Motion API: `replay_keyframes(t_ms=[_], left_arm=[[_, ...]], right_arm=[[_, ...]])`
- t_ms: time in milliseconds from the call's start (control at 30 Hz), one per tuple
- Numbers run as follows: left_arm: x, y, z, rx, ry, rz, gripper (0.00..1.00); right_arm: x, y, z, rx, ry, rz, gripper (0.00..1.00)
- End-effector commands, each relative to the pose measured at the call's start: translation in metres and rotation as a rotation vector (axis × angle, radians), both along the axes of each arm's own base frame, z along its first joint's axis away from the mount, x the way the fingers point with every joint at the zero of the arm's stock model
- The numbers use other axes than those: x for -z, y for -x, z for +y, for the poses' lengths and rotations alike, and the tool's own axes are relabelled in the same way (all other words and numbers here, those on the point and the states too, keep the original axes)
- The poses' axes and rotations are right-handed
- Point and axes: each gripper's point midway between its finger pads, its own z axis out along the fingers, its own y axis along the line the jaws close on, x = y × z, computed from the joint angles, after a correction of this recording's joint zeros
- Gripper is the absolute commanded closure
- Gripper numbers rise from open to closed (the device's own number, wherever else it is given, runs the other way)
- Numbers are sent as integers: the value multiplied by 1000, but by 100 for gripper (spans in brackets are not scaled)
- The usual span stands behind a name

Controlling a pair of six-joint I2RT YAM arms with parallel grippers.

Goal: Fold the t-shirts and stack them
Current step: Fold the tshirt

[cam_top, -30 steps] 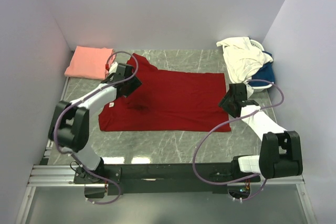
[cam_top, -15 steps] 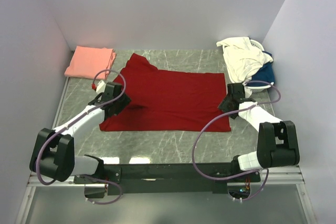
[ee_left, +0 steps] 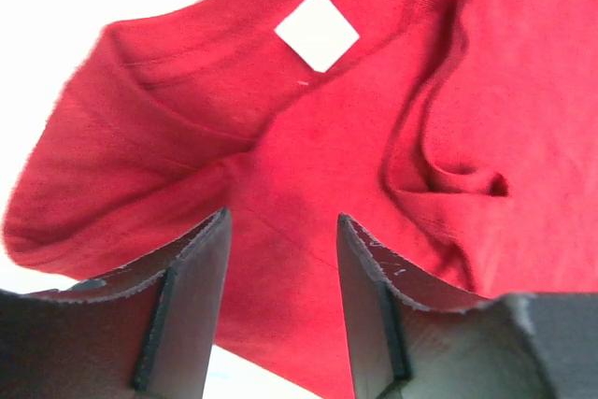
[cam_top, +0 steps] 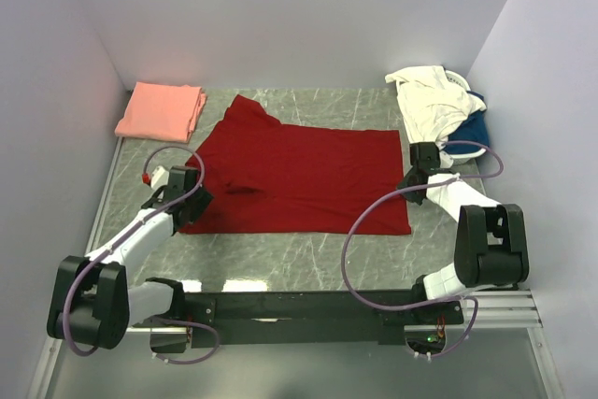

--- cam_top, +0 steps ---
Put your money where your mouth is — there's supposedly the blue t shirt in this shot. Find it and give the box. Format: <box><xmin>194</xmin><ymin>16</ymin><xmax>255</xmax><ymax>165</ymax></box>
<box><xmin>435</xmin><ymin>91</ymin><xmax>490</xmax><ymax>156</ymax></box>

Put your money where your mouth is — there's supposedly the red t shirt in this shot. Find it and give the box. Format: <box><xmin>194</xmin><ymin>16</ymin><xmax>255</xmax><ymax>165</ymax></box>
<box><xmin>182</xmin><ymin>95</ymin><xmax>404</xmax><ymax>235</ymax></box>

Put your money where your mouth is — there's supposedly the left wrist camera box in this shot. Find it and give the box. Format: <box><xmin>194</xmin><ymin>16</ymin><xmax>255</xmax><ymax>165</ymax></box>
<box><xmin>142</xmin><ymin>165</ymin><xmax>169</xmax><ymax>190</ymax></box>

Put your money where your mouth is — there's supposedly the folded pink t shirt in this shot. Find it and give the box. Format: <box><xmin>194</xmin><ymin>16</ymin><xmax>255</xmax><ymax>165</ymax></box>
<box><xmin>115</xmin><ymin>82</ymin><xmax>206</xmax><ymax>143</ymax></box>

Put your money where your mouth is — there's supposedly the white laundry basket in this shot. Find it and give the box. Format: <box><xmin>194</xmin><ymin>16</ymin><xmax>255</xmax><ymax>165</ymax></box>
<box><xmin>435</xmin><ymin>68</ymin><xmax>487</xmax><ymax>167</ymax></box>

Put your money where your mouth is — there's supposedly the white t shirt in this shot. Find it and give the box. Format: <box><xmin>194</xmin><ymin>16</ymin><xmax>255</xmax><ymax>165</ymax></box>
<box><xmin>385</xmin><ymin>65</ymin><xmax>487</xmax><ymax>144</ymax></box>

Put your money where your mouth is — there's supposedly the aluminium rail frame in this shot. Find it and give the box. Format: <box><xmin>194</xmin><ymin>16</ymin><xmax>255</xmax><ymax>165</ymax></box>
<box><xmin>27</xmin><ymin>89</ymin><xmax>566</xmax><ymax>399</ymax></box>

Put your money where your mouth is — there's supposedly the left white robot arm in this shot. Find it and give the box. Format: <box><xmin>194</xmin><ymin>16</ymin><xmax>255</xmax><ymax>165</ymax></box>
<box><xmin>46</xmin><ymin>166</ymin><xmax>213</xmax><ymax>356</ymax></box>

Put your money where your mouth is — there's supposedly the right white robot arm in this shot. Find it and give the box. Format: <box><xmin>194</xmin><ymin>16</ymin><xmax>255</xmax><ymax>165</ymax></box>
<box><xmin>398</xmin><ymin>142</ymin><xmax>530</xmax><ymax>323</ymax></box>

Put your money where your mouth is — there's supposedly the black base beam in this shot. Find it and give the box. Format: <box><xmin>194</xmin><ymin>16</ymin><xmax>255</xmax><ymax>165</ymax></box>
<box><xmin>178</xmin><ymin>291</ymin><xmax>464</xmax><ymax>345</ymax></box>

